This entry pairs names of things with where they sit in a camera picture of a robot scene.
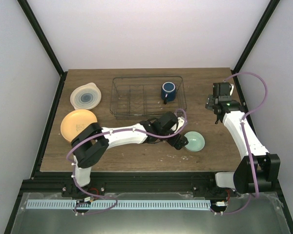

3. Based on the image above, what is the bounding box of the light green patterned bowl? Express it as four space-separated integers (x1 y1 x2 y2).
184 131 205 152

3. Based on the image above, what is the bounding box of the dark blue ceramic mug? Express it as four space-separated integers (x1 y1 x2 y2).
161 81 176 105

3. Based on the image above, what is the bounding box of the black wire dish rack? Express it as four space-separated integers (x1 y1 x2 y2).
110 75 187 119

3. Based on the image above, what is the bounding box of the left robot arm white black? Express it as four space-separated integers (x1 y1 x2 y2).
69 112 188 197

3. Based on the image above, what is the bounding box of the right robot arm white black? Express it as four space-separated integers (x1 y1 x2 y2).
205 95 280 196

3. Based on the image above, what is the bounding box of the translucent white bowl with spout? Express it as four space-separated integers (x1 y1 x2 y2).
70 82 102 110

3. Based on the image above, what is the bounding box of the orange plastic plate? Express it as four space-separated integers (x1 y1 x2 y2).
60 109 97 143

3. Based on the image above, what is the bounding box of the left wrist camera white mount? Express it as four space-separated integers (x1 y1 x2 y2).
176 117 188 130

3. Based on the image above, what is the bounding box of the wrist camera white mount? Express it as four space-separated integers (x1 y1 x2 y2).
176 117 188 130
211 81 235 98

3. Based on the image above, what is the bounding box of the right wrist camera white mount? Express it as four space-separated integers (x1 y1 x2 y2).
211 81 235 98

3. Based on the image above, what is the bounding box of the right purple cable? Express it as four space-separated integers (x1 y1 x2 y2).
222 71 269 215

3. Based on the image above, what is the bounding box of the purple cable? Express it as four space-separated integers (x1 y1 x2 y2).
222 71 269 215
67 108 188 216

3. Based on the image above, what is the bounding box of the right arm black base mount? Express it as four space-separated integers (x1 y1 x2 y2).
192 180 231 198

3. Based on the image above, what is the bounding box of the light blue slotted cable duct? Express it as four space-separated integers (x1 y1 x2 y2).
26 199 211 211

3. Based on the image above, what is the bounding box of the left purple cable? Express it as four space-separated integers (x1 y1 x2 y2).
67 108 188 216

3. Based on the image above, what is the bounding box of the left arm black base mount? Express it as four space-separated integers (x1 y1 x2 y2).
61 182 105 198

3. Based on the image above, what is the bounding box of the black aluminium frame rail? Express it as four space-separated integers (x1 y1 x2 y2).
21 170 281 195

